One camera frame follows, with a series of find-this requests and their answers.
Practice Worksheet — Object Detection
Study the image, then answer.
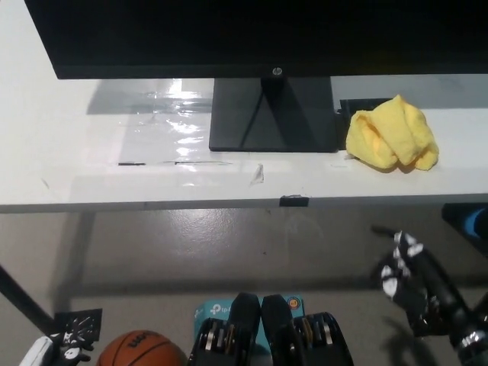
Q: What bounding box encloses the clear plastic sheet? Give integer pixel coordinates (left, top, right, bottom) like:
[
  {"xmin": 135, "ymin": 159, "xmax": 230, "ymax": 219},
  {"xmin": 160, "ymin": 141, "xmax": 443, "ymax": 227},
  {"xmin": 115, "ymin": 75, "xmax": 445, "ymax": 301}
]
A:
[{"xmin": 114, "ymin": 78, "xmax": 233, "ymax": 167}]

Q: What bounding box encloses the black box with blue part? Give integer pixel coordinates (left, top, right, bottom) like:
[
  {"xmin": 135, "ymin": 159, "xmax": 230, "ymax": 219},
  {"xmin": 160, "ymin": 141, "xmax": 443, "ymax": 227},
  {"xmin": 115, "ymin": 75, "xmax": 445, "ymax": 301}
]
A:
[{"xmin": 441, "ymin": 203, "xmax": 488, "ymax": 252}]

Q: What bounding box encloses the small clear tape piece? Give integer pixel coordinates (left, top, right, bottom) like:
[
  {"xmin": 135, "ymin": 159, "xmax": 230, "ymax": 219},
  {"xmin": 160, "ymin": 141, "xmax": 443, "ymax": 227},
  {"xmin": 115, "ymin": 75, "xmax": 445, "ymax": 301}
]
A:
[{"xmin": 248, "ymin": 162, "xmax": 266, "ymax": 188}]

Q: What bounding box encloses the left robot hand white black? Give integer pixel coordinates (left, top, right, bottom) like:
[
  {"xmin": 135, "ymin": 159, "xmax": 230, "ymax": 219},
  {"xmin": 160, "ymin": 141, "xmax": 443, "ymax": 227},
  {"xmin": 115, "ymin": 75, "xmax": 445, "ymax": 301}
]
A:
[{"xmin": 23, "ymin": 330, "xmax": 95, "ymax": 366}]

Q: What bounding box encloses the teal tp-link cardboard box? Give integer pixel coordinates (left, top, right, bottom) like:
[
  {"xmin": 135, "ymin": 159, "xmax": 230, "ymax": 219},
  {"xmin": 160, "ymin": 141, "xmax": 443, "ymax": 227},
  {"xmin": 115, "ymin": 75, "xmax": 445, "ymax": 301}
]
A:
[{"xmin": 192, "ymin": 292, "xmax": 308, "ymax": 359}]

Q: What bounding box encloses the black HP monitor with stand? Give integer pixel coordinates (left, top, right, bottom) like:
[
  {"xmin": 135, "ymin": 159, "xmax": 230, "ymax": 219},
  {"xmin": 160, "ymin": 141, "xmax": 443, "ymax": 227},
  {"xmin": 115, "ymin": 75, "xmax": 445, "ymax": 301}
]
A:
[{"xmin": 23, "ymin": 0, "xmax": 488, "ymax": 153}]

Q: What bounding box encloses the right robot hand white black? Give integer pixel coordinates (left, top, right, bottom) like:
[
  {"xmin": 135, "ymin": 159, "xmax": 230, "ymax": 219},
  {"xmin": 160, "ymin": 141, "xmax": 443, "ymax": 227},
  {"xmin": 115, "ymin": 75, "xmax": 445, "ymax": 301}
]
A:
[{"xmin": 371, "ymin": 226, "xmax": 477, "ymax": 343}]

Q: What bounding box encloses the orange basketball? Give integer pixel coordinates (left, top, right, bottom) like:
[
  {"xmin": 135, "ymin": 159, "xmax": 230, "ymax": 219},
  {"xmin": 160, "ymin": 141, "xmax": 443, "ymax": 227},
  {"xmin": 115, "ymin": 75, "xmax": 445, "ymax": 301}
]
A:
[{"xmin": 95, "ymin": 329, "xmax": 188, "ymax": 366}]

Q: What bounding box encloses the black floor tape patch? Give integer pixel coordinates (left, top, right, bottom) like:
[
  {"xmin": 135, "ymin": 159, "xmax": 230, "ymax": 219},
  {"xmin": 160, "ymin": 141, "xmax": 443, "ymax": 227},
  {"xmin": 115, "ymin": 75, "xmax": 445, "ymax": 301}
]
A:
[{"xmin": 53, "ymin": 307, "xmax": 104, "ymax": 344}]

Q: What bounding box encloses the small black tape strip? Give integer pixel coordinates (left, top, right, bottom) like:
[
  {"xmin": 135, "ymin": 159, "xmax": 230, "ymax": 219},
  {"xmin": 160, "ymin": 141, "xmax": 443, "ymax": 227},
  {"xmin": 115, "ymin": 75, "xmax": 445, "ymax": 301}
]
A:
[{"xmin": 279, "ymin": 194, "xmax": 310, "ymax": 208}]

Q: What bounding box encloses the yellow microfibre cloth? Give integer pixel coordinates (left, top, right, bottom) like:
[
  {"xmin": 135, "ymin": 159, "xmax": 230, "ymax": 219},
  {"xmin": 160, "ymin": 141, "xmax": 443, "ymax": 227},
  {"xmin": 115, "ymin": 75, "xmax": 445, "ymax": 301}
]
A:
[{"xmin": 345, "ymin": 94, "xmax": 440, "ymax": 172}]

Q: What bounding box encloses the white desk leg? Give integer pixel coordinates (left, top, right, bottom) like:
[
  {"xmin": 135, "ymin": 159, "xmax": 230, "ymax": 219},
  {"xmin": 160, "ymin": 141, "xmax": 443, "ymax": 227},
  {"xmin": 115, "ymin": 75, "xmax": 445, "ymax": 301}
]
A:
[{"xmin": 63, "ymin": 211, "xmax": 97, "ymax": 310}]

